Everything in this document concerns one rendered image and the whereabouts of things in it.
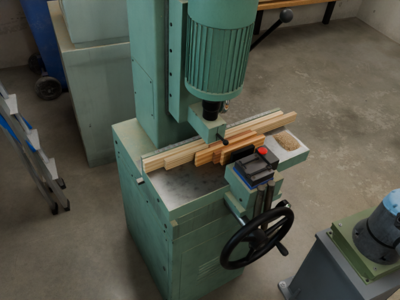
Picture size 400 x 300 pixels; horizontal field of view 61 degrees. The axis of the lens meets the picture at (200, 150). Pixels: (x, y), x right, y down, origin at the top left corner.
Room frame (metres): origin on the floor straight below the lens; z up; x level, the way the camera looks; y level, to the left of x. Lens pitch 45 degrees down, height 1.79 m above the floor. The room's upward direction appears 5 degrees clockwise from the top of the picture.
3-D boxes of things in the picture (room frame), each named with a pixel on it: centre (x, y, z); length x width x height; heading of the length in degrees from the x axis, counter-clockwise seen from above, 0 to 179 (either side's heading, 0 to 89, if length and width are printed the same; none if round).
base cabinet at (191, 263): (0.97, 0.05, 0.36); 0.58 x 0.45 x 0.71; 34
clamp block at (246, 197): (0.75, -0.19, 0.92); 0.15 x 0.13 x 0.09; 124
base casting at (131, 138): (0.97, 0.05, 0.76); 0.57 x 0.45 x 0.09; 34
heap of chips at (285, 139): (0.98, -0.33, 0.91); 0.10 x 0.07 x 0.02; 34
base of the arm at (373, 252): (0.74, -0.73, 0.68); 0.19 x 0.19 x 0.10
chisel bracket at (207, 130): (0.89, -0.01, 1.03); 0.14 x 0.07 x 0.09; 34
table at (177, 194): (0.82, -0.14, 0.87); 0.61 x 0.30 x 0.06; 124
